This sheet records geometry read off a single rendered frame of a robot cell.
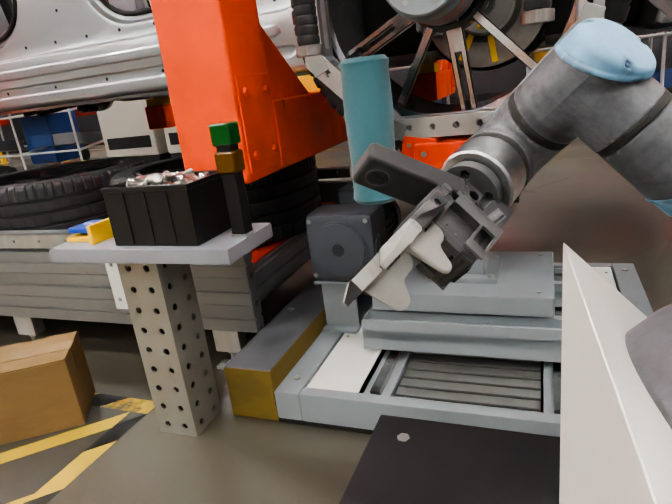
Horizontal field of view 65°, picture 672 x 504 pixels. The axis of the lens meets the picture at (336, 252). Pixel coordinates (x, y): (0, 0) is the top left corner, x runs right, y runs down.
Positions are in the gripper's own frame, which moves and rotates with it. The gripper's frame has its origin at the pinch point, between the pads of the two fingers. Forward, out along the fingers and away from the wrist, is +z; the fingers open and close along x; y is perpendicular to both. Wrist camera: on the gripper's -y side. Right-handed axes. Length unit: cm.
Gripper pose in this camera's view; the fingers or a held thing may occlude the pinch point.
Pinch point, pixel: (363, 274)
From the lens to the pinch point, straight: 48.6
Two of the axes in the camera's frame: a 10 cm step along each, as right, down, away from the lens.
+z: -5.8, 5.4, -6.1
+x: -3.8, 4.8, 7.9
